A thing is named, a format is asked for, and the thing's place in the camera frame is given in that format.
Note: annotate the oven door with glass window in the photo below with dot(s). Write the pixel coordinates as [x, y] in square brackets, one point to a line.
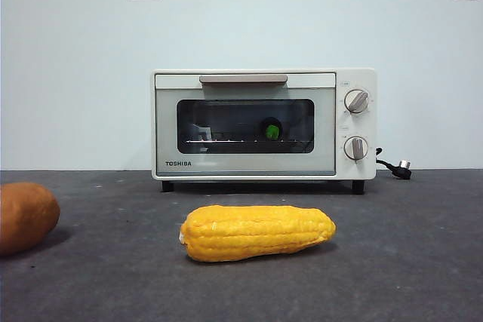
[245, 165]

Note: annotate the purple eggplant with green stem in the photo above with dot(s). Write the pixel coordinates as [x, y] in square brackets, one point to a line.
[271, 132]

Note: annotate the beige oven knob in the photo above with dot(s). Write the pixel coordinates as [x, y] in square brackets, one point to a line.
[357, 101]
[355, 148]

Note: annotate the white toaster oven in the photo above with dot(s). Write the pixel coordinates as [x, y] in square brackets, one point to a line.
[360, 125]

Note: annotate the yellow corn cob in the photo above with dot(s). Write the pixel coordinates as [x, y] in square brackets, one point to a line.
[256, 233]

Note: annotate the orange sweet potato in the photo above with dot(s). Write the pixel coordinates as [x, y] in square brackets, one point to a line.
[26, 218]

